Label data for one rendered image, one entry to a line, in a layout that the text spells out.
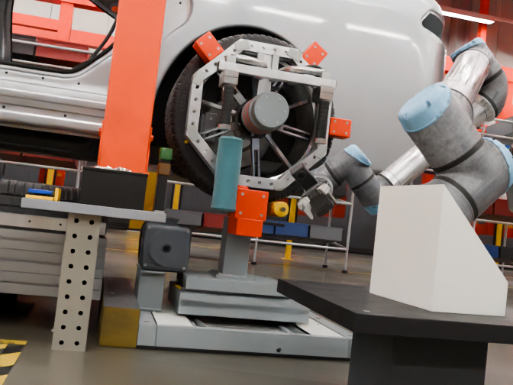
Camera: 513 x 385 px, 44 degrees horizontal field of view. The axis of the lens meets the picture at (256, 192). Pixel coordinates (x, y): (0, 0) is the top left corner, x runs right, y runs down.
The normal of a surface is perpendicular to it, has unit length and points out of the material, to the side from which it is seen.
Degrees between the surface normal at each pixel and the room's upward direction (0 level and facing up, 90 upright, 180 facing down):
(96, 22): 90
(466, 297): 90
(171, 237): 90
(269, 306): 90
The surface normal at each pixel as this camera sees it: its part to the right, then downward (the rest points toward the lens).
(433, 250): -0.94, -0.12
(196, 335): 0.24, -0.01
